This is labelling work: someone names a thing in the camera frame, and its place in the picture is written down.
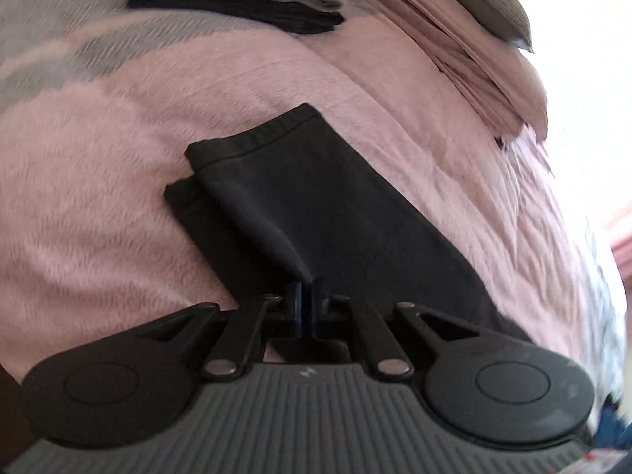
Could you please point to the pink and grey bed blanket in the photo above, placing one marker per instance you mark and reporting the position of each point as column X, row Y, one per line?
column 98, row 158

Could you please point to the dark folded garment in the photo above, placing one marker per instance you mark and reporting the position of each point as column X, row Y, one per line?
column 276, row 12

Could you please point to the dark pants with brass button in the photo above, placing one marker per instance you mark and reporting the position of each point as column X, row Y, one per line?
column 321, row 207

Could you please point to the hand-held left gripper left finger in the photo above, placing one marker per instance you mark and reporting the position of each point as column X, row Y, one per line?
column 295, row 301

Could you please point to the blue cloth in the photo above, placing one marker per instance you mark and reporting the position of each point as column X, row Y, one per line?
column 614, row 419

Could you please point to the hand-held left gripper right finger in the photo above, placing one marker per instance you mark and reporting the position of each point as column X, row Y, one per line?
column 318, row 306

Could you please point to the pink pillow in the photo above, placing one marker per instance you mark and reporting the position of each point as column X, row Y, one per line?
column 444, row 44

